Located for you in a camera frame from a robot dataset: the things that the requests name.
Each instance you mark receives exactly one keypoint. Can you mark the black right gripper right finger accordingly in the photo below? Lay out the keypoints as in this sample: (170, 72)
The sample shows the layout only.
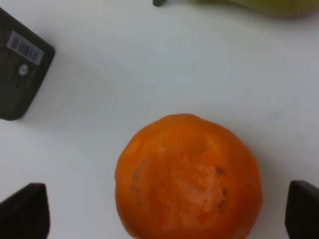
(302, 210)

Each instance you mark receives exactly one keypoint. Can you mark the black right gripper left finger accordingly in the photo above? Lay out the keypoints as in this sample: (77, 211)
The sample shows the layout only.
(25, 214)

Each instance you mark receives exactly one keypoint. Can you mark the orange tangerine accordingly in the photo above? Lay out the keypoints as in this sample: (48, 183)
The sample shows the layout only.
(183, 177)

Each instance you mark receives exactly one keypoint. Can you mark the green red pear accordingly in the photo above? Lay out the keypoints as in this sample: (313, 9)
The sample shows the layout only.
(277, 8)

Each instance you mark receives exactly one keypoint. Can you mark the dark green pump bottle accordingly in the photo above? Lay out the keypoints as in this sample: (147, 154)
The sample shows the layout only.
(25, 59)

